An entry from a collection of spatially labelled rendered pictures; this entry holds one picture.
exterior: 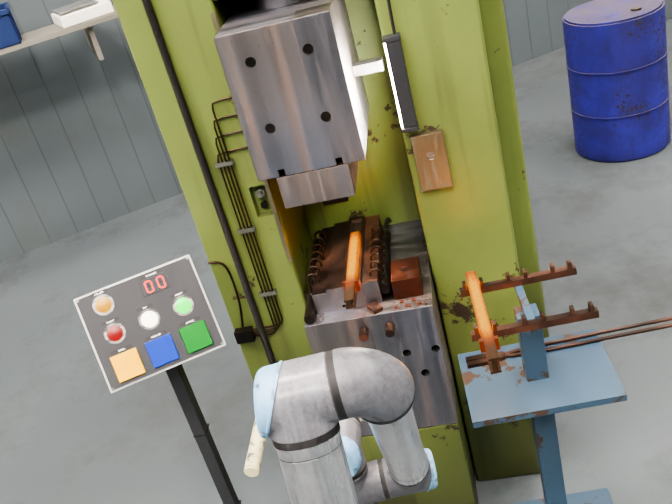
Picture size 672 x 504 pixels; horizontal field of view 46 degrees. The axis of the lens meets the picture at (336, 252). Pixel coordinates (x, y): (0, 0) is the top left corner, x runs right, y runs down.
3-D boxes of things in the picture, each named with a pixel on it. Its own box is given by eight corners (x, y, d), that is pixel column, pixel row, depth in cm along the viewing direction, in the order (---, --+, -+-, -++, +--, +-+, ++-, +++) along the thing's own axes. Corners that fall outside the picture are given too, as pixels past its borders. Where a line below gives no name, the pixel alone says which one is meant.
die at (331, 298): (382, 302, 231) (376, 278, 227) (317, 313, 235) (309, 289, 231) (384, 234, 268) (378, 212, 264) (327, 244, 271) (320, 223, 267)
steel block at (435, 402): (458, 422, 245) (432, 305, 224) (339, 439, 251) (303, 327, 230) (447, 320, 293) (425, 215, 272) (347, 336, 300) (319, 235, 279)
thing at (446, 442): (481, 527, 267) (458, 423, 245) (371, 540, 273) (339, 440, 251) (467, 415, 315) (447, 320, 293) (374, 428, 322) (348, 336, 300)
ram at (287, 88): (397, 153, 208) (363, 2, 189) (258, 181, 214) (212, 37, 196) (396, 101, 244) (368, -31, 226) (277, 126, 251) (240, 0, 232)
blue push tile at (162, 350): (179, 357, 220) (170, 333, 220) (154, 368, 218) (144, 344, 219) (179, 357, 222) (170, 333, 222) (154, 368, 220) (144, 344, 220)
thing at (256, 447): (262, 477, 227) (257, 464, 224) (245, 480, 227) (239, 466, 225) (281, 380, 265) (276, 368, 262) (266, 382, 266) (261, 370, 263)
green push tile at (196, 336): (213, 343, 222) (203, 319, 223) (188, 354, 220) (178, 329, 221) (213, 343, 224) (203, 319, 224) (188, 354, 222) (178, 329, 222)
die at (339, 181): (355, 195, 215) (347, 163, 210) (285, 209, 218) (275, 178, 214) (360, 138, 251) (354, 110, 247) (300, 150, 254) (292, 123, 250)
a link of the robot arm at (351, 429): (323, 486, 172) (312, 453, 167) (327, 446, 183) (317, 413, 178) (365, 481, 170) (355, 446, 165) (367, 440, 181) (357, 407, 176)
